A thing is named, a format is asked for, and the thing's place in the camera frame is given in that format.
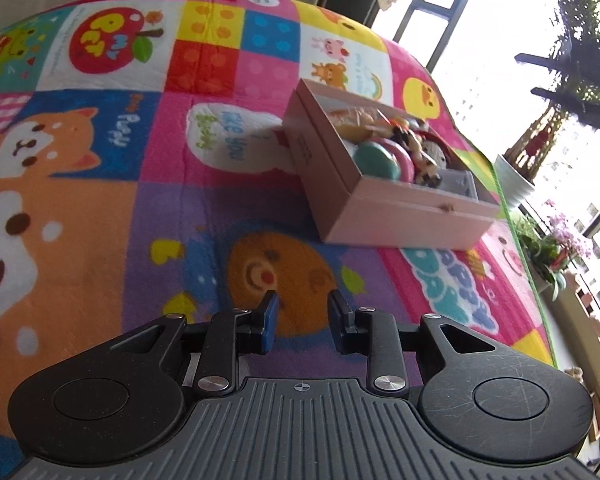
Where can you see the white flower pot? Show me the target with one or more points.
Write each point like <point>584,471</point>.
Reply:
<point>515,182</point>

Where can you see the bagged brown bread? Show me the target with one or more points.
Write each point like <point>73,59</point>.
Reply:
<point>352,127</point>

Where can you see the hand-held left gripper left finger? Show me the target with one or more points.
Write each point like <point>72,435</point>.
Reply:
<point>269,320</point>

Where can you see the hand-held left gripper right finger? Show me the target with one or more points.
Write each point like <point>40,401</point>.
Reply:
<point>336,322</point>

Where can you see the green leafy plant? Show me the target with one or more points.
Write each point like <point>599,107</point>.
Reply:
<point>537,255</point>

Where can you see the black window frame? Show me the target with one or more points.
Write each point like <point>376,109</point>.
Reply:
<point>420,5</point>

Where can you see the blue white tissue packet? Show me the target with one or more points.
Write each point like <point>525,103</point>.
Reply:
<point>460,184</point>

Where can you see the potted plant with red ornaments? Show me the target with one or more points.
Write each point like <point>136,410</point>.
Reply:
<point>537,142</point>

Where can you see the colourful cartoon play mat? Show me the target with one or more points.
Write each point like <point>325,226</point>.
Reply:
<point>130,235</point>

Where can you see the crochet doll with red hat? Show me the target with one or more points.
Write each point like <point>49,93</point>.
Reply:
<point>439,151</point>

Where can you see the black white toy figure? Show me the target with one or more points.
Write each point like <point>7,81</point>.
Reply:
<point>420,159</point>

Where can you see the pink cardboard box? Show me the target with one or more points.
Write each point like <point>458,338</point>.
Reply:
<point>405,225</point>

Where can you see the hanging green plant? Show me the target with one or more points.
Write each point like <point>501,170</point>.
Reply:
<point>585,25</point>

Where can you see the pink teal round toy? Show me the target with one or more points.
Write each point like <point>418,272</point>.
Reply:
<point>377,160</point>

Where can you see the pink orchid plant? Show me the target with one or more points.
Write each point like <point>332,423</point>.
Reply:
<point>570,237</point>

